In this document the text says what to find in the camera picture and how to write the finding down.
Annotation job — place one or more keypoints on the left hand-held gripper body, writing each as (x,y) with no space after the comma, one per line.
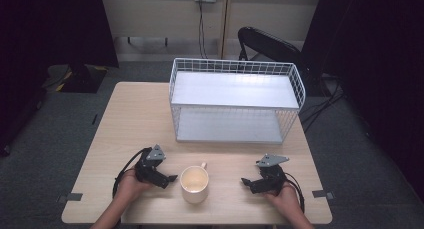
(150,167)

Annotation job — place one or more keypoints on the person's left hand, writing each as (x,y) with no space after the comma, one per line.
(131,187)

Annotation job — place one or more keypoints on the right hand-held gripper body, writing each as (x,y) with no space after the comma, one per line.
(269,179)

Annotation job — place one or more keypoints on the black office chair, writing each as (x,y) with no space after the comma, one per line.
(270,49)

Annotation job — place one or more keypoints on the person's right hand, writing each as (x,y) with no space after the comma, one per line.
(283,197)

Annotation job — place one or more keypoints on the dark curtain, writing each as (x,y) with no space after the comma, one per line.
(373,72)
(50,49)

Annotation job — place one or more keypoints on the black tape strip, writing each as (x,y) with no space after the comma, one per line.
(323,194)
(70,197)

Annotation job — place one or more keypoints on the white cup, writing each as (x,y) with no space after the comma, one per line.
(194,184)

